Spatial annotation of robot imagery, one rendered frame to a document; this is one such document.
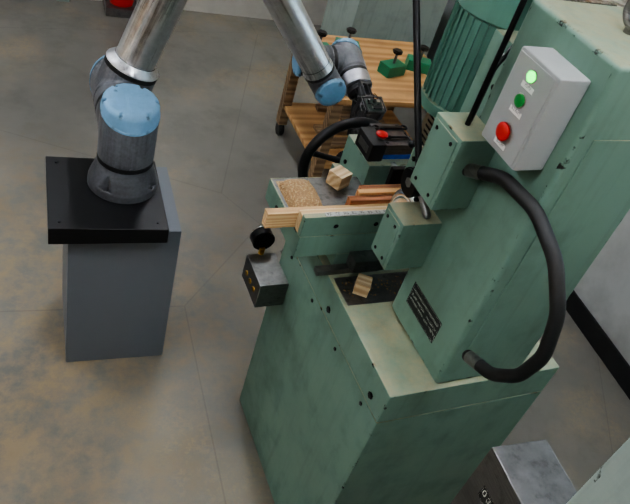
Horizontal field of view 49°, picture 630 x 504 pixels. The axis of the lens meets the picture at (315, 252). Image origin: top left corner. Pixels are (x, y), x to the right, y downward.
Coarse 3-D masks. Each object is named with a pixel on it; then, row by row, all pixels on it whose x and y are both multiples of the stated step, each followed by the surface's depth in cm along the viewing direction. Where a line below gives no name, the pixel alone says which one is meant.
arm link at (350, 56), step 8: (336, 40) 210; (344, 40) 209; (352, 40) 210; (336, 48) 206; (344, 48) 207; (352, 48) 208; (360, 48) 211; (344, 56) 206; (352, 56) 207; (360, 56) 208; (344, 64) 206; (352, 64) 205; (360, 64) 206; (344, 72) 206
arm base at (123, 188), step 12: (96, 156) 188; (96, 168) 186; (108, 168) 184; (144, 168) 186; (96, 180) 187; (108, 180) 186; (120, 180) 185; (132, 180) 186; (144, 180) 188; (156, 180) 195; (96, 192) 188; (108, 192) 186; (120, 192) 186; (132, 192) 187; (144, 192) 190
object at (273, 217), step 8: (272, 208) 148; (280, 208) 148; (288, 208) 149; (296, 208) 150; (304, 208) 150; (312, 208) 151; (320, 208) 152; (264, 216) 148; (272, 216) 147; (280, 216) 148; (288, 216) 148; (296, 216) 149; (264, 224) 148; (272, 224) 148; (280, 224) 149; (288, 224) 150
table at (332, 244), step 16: (352, 176) 171; (272, 192) 161; (320, 192) 163; (336, 192) 165; (352, 192) 166; (288, 240) 155; (304, 240) 150; (320, 240) 152; (336, 240) 154; (352, 240) 156; (368, 240) 158
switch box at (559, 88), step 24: (528, 48) 102; (552, 48) 105; (552, 72) 98; (576, 72) 100; (504, 96) 107; (528, 96) 102; (552, 96) 98; (576, 96) 100; (504, 120) 107; (528, 120) 103; (552, 120) 102; (504, 144) 108; (528, 144) 104; (552, 144) 106; (528, 168) 108
